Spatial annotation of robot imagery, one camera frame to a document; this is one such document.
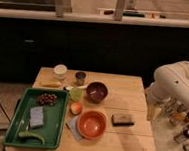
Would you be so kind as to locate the dark board eraser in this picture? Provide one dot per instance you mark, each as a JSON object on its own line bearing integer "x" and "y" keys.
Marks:
{"x": 122, "y": 119}

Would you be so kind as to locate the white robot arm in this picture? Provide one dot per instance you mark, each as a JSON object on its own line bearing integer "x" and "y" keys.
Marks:
{"x": 171, "y": 82}

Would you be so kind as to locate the orange bowl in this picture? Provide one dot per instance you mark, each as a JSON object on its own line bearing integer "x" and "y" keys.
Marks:
{"x": 91, "y": 124}

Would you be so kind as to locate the dark metal cup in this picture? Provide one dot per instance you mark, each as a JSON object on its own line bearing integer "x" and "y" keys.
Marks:
{"x": 80, "y": 77}

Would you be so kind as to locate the light green cup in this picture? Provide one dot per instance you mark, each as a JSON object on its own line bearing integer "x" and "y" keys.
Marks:
{"x": 75, "y": 94}

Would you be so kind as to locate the white cup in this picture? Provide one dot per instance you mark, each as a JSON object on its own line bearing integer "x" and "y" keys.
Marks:
{"x": 60, "y": 71}

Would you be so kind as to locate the peach fruit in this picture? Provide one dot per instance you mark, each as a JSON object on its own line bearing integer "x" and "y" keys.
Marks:
{"x": 76, "y": 108}

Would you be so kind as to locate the bunch of red grapes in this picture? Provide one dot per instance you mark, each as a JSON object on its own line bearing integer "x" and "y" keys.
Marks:
{"x": 48, "y": 99}

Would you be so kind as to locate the grey cloth napkin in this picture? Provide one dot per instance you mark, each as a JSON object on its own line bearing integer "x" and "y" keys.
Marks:
{"x": 71, "y": 124}

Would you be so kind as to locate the green plastic tray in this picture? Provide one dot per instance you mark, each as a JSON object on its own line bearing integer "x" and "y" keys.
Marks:
{"x": 51, "y": 130}

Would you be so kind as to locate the grey blue sponge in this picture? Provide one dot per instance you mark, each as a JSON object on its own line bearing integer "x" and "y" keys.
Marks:
{"x": 36, "y": 117}

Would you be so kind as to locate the green cucumber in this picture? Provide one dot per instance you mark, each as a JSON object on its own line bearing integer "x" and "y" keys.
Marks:
{"x": 28, "y": 134}

